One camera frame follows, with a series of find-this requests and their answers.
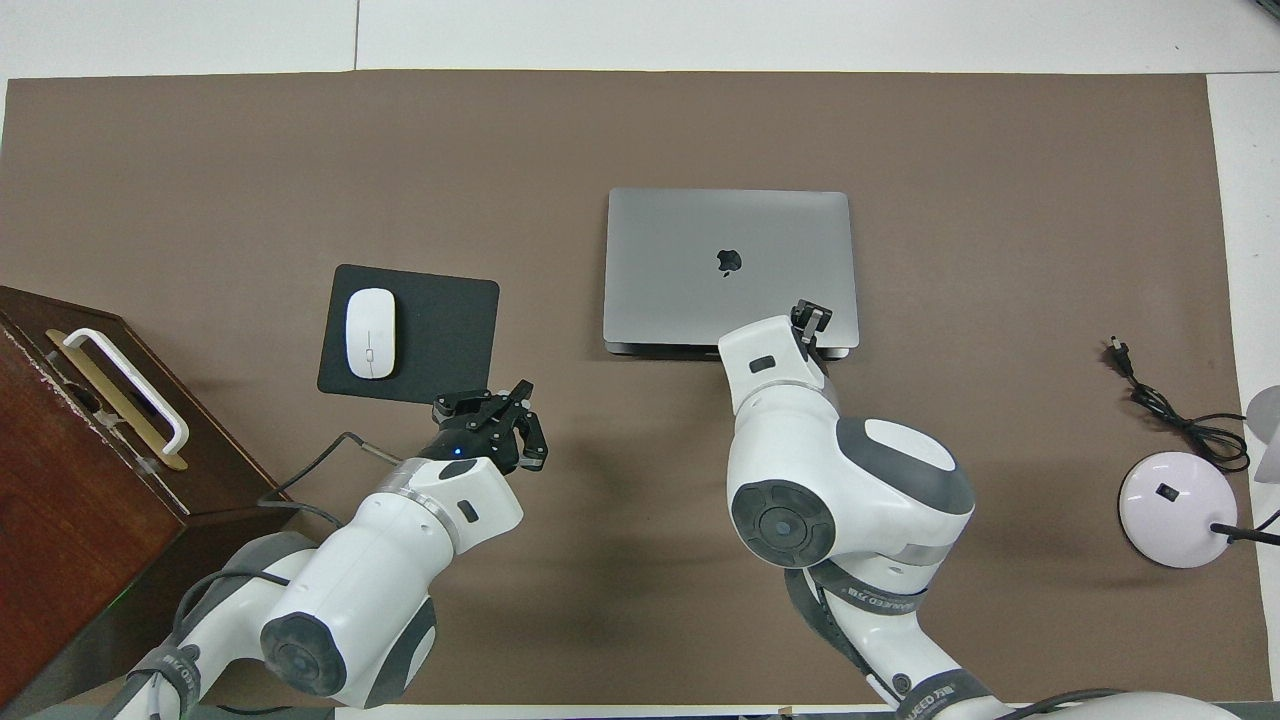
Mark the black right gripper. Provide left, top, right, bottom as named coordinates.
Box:
left=790, top=298, right=836, bottom=363

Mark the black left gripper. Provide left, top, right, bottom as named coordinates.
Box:
left=420, top=380, right=549, bottom=473

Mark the grey Apple laptop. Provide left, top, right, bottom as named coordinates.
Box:
left=602, top=187, right=861, bottom=361

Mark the black mouse pad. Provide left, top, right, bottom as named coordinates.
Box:
left=317, top=264, right=501, bottom=410

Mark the white computer mouse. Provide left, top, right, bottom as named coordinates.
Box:
left=345, top=288, right=397, bottom=380

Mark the brown table mat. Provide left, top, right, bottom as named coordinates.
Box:
left=0, top=70, right=1273, bottom=706

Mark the white desk lamp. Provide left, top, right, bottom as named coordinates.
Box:
left=1118, top=385, right=1280, bottom=569

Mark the dark brown wooden box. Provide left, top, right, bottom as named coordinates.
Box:
left=0, top=285, right=300, bottom=717

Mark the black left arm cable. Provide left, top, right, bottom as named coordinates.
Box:
left=170, top=431, right=403, bottom=651

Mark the black lamp power cable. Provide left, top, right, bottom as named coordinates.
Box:
left=1108, top=337, right=1253, bottom=474

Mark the brass handle plate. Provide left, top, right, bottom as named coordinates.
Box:
left=45, top=330, right=189, bottom=472

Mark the white box handle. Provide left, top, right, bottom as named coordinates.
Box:
left=62, top=328, right=190, bottom=457

